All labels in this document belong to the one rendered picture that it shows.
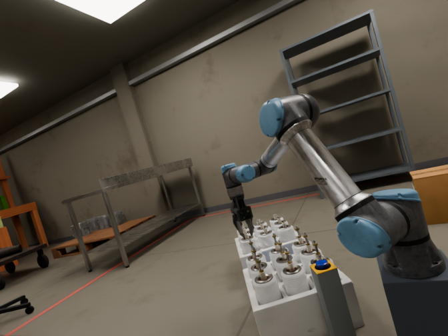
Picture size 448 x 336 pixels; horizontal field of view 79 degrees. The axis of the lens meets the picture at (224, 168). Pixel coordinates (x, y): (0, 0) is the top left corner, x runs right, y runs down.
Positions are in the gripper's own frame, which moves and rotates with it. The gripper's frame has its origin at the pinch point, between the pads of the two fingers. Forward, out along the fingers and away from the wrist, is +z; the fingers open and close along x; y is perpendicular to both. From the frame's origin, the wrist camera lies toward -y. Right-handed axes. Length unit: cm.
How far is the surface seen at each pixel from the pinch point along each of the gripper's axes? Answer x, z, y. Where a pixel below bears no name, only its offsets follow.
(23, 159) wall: -300, -161, -557
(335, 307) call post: 9, 18, 49
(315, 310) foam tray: 7.9, 25.2, 35.1
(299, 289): 5.6, 17.2, 31.6
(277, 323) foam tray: -6.5, 25.6, 32.0
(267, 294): -6.5, 15.6, 28.9
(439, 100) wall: 270, -32, -98
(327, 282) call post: 9, 9, 49
